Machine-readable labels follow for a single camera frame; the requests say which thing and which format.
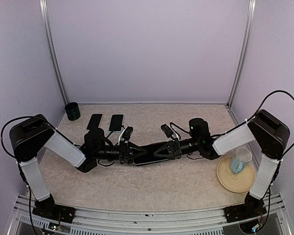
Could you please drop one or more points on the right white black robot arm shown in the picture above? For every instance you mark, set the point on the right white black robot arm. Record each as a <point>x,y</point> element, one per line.
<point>270,133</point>

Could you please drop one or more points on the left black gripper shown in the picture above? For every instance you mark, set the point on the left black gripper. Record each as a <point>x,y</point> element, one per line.
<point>123,152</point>

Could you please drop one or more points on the light blue mug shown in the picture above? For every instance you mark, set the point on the light blue mug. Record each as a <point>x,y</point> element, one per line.
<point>240,160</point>

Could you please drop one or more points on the front aluminium rail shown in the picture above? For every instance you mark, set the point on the front aluminium rail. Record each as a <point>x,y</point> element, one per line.
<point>208,221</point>

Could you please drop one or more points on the aluminium frame post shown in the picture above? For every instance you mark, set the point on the aluminium frame post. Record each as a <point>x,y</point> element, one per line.
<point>243,53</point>
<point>48,32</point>

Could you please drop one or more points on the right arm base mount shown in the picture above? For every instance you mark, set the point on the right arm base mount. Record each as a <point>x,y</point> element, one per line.
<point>245,210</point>

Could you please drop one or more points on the light blue phone case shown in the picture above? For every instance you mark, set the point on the light blue phone case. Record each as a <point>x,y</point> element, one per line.
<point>115,131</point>

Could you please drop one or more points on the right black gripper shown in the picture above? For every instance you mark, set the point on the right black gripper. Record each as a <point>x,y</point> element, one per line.
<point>177,148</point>

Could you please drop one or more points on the dark green cup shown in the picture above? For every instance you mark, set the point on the dark green cup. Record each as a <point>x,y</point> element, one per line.
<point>72,111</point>

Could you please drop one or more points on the left aluminium frame post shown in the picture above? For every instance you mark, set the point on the left aluminium frame post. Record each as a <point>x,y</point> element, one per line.
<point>48,32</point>

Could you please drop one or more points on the right aluminium frame post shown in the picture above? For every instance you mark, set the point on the right aluminium frame post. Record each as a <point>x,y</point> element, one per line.
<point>243,53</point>

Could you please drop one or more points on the beige round plate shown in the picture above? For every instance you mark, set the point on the beige round plate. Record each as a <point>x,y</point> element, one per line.
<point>236,183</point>

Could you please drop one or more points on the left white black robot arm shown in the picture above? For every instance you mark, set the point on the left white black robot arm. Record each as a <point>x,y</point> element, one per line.
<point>35,134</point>

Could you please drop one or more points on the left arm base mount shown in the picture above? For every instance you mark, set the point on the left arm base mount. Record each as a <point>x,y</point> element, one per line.
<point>54,211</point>

